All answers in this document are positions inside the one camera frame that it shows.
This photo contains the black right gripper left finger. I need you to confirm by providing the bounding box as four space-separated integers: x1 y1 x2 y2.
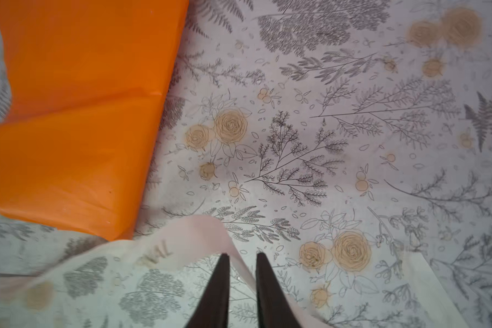
185 254 230 328

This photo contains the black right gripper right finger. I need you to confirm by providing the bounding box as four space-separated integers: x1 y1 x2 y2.
256 253 301 328

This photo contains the white ribbon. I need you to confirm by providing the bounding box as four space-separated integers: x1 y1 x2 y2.
0 215 470 328

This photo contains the orange wrapping paper sheet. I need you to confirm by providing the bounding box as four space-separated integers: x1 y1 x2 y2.
0 1 189 241

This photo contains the floral patterned table mat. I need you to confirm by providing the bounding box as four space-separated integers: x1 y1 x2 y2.
0 1 492 327

